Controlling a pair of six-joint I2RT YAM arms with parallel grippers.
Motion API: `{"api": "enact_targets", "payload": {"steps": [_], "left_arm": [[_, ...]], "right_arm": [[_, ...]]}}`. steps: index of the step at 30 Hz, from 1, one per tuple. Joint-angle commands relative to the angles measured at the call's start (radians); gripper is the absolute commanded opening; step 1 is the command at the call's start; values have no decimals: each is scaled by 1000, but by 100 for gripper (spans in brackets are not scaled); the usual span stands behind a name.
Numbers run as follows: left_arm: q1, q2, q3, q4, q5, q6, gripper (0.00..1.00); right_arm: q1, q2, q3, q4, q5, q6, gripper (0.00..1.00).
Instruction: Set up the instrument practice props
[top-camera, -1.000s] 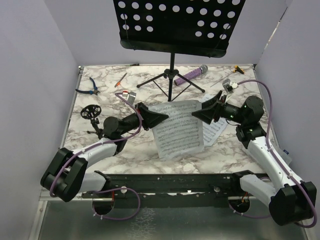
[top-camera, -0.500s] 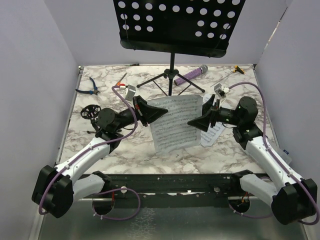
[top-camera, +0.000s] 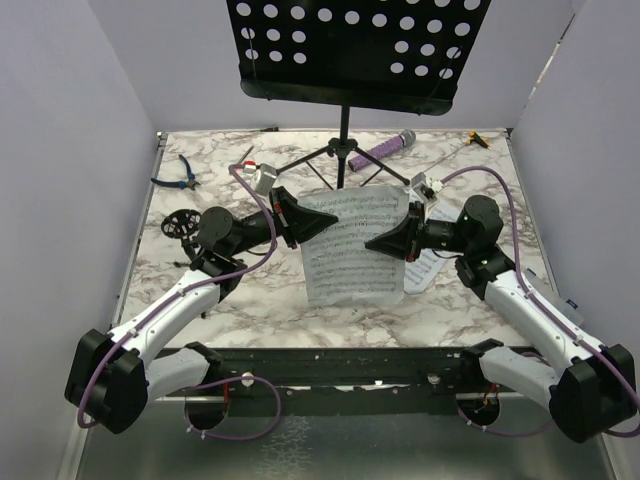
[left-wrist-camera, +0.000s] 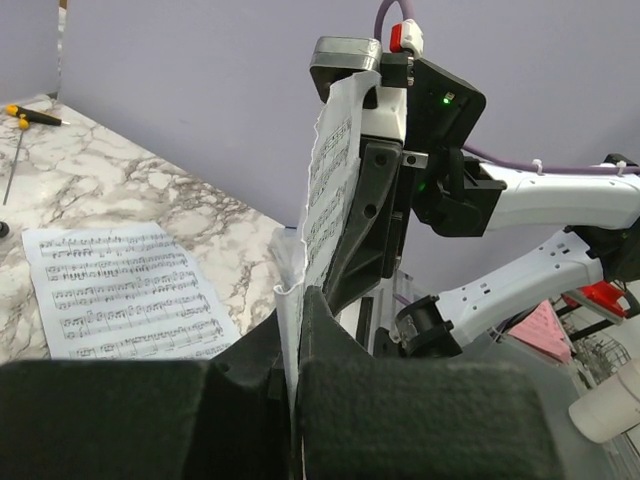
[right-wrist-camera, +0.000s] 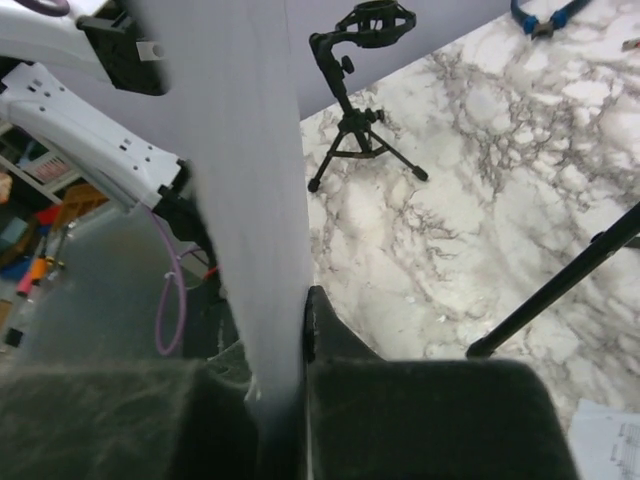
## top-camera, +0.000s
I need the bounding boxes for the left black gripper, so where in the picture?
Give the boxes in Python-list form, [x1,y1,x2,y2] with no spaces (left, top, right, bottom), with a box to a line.
[229,186,338,257]

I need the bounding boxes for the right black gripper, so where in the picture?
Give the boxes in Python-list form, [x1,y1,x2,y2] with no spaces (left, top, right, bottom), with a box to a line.
[366,201,472,263]

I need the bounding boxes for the sheet music page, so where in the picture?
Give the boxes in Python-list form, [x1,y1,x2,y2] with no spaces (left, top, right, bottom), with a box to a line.
[404,200,459,295]
[299,186,409,307]

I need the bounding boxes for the black perforated music stand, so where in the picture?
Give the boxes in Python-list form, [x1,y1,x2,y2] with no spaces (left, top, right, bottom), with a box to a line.
[226,1,490,187]

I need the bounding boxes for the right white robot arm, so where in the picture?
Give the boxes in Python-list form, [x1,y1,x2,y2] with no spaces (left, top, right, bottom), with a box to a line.
[365,195,639,443]

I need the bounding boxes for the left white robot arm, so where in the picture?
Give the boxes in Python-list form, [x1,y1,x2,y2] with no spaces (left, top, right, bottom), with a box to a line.
[64,187,339,434]

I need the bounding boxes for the orange grey pen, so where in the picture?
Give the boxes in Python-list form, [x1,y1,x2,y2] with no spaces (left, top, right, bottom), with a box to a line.
[237,145,254,165]

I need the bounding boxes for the purple glitter microphone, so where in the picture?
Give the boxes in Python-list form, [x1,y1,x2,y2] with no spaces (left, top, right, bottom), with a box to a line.
[347,129,416,172]

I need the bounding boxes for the thin metal conductor baton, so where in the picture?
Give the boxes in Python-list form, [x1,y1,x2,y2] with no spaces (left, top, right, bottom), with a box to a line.
[430,149,463,169]

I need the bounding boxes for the small black microphone tripod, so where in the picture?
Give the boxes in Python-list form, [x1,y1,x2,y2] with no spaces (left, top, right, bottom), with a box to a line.
[160,208,209,319]

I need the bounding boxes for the clear plastic bag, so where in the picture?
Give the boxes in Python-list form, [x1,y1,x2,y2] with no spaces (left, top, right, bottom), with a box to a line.
[524,268,584,327]

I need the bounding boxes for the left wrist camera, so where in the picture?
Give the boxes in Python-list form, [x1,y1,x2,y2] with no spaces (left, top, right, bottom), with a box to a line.
[243,161,278,196]

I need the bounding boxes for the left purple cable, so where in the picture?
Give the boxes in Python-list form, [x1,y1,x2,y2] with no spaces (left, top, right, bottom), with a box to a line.
[75,162,282,442]

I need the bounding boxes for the blue handled pliers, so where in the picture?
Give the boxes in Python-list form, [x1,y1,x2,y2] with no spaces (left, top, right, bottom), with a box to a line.
[150,153,201,193]

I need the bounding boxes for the yellow handled screwdriver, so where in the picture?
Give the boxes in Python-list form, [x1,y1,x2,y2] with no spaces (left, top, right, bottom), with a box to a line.
[467,130,490,149]

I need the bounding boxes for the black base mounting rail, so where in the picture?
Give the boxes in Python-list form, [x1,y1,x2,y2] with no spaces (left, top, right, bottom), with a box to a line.
[149,344,521,417]

